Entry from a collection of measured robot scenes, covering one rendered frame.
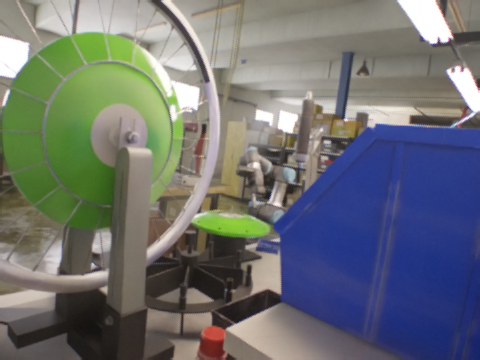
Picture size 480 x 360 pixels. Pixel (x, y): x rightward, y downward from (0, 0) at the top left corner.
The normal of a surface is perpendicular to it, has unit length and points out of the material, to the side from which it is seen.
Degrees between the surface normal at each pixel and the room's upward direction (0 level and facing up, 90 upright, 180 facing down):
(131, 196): 87
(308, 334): 0
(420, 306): 93
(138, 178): 87
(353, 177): 93
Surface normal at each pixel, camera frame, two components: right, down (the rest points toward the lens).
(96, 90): 0.72, 0.04
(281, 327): 0.12, -0.99
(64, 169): 0.60, 0.28
